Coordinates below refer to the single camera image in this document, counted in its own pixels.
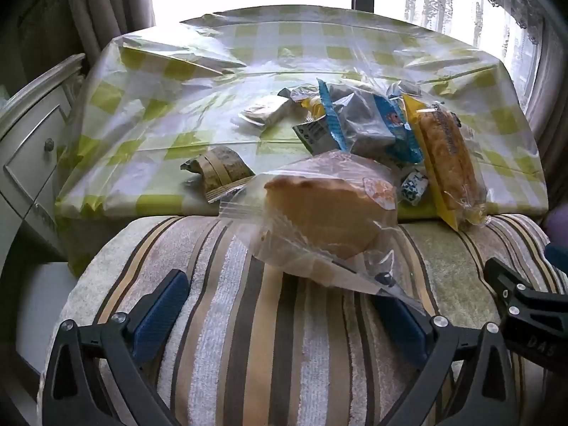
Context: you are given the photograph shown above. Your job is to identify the small blue white candy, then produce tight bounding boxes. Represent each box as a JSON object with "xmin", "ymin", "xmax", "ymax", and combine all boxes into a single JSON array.
[{"xmin": 399, "ymin": 169, "xmax": 430, "ymax": 207}]

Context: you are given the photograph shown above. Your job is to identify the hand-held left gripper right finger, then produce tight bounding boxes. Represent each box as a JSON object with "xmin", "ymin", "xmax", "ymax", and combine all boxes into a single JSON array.
[{"xmin": 370, "ymin": 295, "xmax": 526, "ymax": 426}]

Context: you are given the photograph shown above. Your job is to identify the bread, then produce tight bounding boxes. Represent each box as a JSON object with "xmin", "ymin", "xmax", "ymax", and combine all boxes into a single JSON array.
[{"xmin": 219, "ymin": 151, "xmax": 427, "ymax": 316}]

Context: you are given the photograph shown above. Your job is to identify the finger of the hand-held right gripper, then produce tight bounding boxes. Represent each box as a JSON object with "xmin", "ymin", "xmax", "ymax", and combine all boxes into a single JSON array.
[
  {"xmin": 545, "ymin": 242, "xmax": 568, "ymax": 276},
  {"xmin": 484, "ymin": 257, "xmax": 540, "ymax": 318}
]

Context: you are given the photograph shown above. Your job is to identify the grey drape curtain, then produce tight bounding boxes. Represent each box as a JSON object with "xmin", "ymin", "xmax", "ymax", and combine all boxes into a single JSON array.
[
  {"xmin": 519, "ymin": 9, "xmax": 568, "ymax": 205},
  {"xmin": 18, "ymin": 0, "xmax": 158, "ymax": 81}
]

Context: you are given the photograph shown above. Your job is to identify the grey barcode snack packet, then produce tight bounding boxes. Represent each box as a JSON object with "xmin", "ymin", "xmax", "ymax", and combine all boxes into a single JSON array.
[{"xmin": 292, "ymin": 118, "xmax": 342, "ymax": 154}]

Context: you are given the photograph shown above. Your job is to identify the purple cloth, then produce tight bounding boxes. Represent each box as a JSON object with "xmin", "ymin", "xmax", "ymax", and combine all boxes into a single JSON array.
[{"xmin": 545, "ymin": 213, "xmax": 568, "ymax": 242}]

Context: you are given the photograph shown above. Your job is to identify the white lace curtain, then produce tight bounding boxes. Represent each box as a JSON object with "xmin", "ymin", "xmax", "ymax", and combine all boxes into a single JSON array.
[{"xmin": 402, "ymin": 0, "xmax": 546, "ymax": 58}]

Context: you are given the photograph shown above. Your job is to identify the green tan snack packet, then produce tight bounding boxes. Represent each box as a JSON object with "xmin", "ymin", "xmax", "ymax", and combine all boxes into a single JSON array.
[{"xmin": 180, "ymin": 146, "xmax": 256, "ymax": 205}]

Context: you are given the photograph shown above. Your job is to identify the white round cake packet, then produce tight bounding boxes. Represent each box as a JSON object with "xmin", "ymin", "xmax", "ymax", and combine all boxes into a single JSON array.
[{"xmin": 237, "ymin": 94, "xmax": 297, "ymax": 129}]

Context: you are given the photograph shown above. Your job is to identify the striped beige towel cushion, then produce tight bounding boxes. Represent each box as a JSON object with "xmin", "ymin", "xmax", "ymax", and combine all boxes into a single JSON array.
[{"xmin": 38, "ymin": 213, "xmax": 568, "ymax": 426}]

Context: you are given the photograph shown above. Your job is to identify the blue snack packet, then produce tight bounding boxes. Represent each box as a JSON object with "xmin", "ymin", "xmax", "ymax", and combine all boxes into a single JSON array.
[{"xmin": 317, "ymin": 77, "xmax": 424, "ymax": 165}]

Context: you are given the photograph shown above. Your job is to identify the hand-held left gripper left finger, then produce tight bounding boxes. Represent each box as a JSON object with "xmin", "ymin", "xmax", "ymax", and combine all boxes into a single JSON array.
[{"xmin": 42, "ymin": 268, "xmax": 191, "ymax": 426}]

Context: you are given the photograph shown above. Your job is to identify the large yellow cake packet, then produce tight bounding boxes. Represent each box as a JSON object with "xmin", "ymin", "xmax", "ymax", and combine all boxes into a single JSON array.
[{"xmin": 402, "ymin": 94, "xmax": 489, "ymax": 232}]

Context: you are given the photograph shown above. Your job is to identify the white cabinet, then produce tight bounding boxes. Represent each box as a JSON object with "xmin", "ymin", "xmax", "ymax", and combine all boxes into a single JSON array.
[{"xmin": 0, "ymin": 53, "xmax": 87, "ymax": 285}]

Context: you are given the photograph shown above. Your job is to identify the green checked plastic tablecloth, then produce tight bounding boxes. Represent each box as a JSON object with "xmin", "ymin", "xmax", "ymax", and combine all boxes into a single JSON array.
[{"xmin": 53, "ymin": 2, "xmax": 553, "ymax": 276}]

